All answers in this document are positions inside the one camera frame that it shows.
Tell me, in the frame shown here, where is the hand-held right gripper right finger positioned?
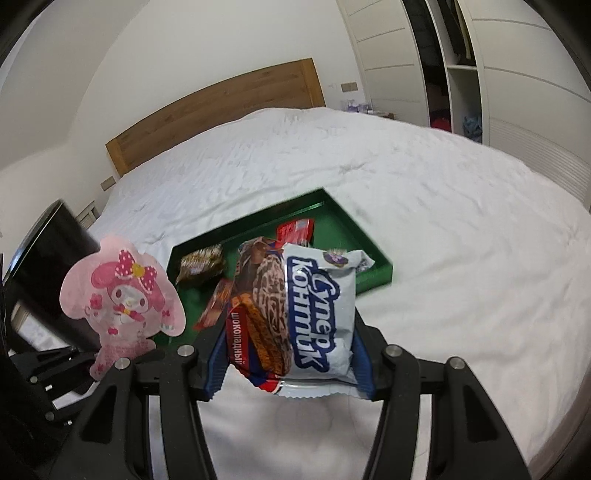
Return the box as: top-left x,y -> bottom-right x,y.
352,314 -> 536,480

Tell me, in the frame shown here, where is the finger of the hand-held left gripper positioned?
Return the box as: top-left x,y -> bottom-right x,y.
9,346 -> 100,371

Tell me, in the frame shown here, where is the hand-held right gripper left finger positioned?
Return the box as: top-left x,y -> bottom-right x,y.
41,320 -> 232,480

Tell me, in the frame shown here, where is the dark red snack packet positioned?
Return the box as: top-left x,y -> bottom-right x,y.
193,276 -> 238,330

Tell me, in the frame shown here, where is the white and blue biscuit packet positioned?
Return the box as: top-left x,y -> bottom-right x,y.
226,235 -> 376,398

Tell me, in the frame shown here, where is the pink cartoon snack packet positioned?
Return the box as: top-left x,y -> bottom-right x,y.
60,234 -> 187,381

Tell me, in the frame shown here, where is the brown oat snack packet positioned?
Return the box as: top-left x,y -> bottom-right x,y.
174,244 -> 225,286

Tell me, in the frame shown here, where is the green tray box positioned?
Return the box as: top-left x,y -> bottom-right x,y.
168,187 -> 394,344

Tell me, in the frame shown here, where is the red and white snack packet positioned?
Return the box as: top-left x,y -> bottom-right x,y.
276,218 -> 315,247

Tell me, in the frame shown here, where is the black electric kettle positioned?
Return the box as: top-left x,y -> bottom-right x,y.
0,199 -> 108,354

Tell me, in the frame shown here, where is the white slatted radiator cover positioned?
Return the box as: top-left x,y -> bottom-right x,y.
76,203 -> 102,227

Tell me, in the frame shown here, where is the white bed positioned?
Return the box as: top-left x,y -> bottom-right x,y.
60,106 -> 591,480

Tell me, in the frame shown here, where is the wooden headboard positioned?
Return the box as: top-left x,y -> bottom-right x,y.
105,58 -> 326,178

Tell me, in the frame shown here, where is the white wardrobe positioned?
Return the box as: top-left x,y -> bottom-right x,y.
337,0 -> 591,199

